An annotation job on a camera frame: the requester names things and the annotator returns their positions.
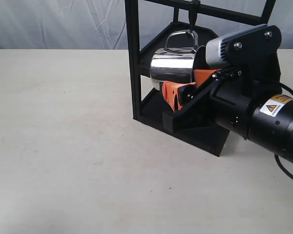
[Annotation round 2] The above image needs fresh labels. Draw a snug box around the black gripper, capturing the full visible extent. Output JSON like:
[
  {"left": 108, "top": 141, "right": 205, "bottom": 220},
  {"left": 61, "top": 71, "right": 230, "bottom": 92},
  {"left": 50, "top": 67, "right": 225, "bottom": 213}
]
[{"left": 162, "top": 25, "right": 282, "bottom": 134}]

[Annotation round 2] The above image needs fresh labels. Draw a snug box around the stainless steel mug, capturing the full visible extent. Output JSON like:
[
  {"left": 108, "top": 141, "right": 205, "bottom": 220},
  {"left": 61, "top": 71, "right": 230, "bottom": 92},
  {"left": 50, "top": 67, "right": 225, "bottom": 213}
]
[{"left": 150, "top": 30, "right": 201, "bottom": 91}]

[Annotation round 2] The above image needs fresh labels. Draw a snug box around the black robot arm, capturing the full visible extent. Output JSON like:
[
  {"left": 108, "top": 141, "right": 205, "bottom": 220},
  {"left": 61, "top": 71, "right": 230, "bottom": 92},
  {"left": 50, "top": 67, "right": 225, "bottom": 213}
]
[{"left": 163, "top": 24, "right": 293, "bottom": 163}]

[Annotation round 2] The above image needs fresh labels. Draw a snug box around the black two-tier rack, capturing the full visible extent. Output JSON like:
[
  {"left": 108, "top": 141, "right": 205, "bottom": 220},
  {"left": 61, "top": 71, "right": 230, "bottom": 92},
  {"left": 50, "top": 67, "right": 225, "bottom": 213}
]
[{"left": 125, "top": 0, "right": 276, "bottom": 157}]

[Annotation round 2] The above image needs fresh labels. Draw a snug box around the black hanging hook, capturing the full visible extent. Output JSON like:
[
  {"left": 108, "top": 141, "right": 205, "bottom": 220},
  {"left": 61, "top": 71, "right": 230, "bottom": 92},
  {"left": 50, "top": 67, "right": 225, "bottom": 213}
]
[{"left": 188, "top": 0, "right": 201, "bottom": 31}]

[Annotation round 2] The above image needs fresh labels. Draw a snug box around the white backdrop cloth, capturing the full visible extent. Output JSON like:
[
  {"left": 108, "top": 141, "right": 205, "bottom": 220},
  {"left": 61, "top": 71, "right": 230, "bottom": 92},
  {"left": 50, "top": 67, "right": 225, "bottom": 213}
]
[{"left": 0, "top": 0, "right": 293, "bottom": 50}]

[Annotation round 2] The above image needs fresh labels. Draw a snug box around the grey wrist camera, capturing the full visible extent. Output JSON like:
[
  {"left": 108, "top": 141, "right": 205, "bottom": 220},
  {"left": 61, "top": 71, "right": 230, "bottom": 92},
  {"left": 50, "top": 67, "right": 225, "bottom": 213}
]
[{"left": 205, "top": 24, "right": 268, "bottom": 68}]

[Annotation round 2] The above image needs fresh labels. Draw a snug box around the black cable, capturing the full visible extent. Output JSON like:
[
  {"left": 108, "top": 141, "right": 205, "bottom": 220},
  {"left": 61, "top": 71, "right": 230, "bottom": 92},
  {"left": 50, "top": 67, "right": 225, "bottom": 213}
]
[{"left": 274, "top": 82, "right": 293, "bottom": 187}]

